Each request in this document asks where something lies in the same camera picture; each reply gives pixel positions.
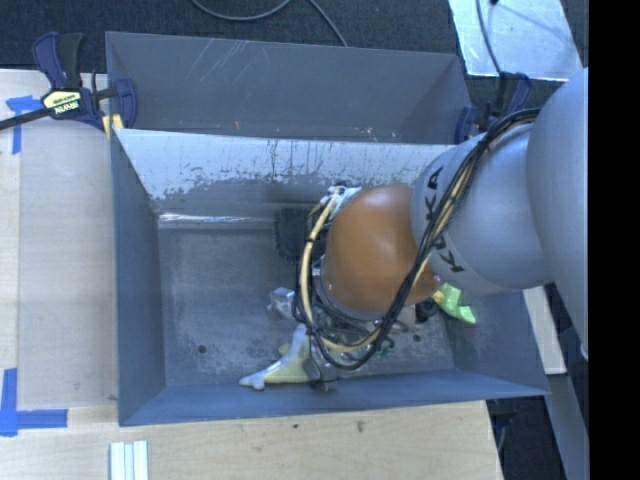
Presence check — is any clear plastic piece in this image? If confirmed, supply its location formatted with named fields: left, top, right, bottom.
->
left=266, top=287, right=298, bottom=320

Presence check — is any yellow-green and white toy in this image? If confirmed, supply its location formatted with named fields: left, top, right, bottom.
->
left=238, top=324, right=322, bottom=392

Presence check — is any light green toy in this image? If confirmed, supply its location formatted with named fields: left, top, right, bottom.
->
left=430, top=281, right=478, bottom=326

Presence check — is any grey metal bin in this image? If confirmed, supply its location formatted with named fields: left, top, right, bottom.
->
left=104, top=30, right=552, bottom=428

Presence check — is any pale wood board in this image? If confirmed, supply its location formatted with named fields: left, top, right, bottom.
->
left=16, top=116, right=121, bottom=412

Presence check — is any black cylinder on white bracket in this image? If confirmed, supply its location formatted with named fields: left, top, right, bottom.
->
left=400, top=298, right=438, bottom=336

